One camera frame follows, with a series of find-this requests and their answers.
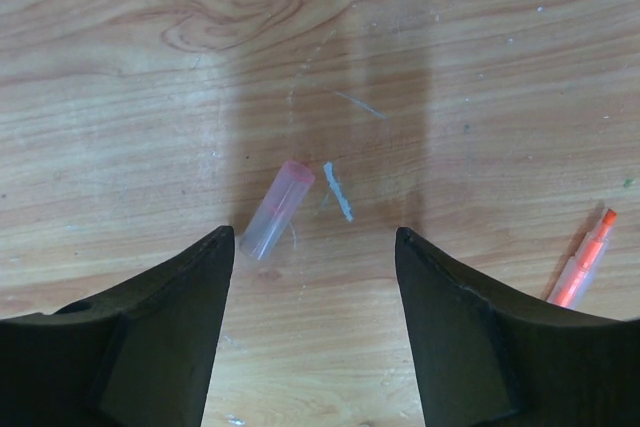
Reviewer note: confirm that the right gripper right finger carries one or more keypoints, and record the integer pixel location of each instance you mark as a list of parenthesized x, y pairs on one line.
[(486, 354)]

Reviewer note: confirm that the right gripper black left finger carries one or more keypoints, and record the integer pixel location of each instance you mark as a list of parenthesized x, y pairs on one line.
[(140, 353)]

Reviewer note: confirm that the clear pink-tinted pen cap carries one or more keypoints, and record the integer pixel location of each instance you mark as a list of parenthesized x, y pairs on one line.
[(276, 210)]

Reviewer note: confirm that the orange pen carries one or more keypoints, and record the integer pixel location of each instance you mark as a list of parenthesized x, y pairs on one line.
[(580, 269)]

